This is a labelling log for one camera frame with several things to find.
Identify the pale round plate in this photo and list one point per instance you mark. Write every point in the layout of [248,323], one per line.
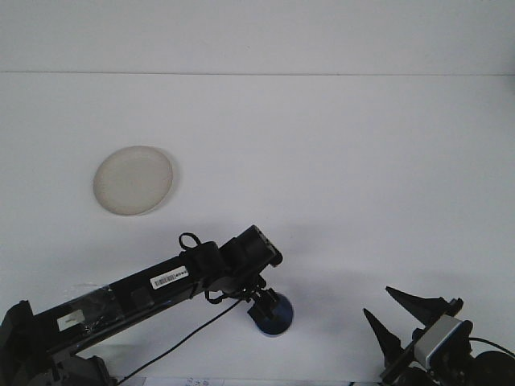
[133,181]

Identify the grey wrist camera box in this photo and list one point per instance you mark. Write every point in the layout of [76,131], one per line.
[438,337]
[263,245]

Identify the pale blue cup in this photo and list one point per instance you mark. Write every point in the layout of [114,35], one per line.
[283,317]

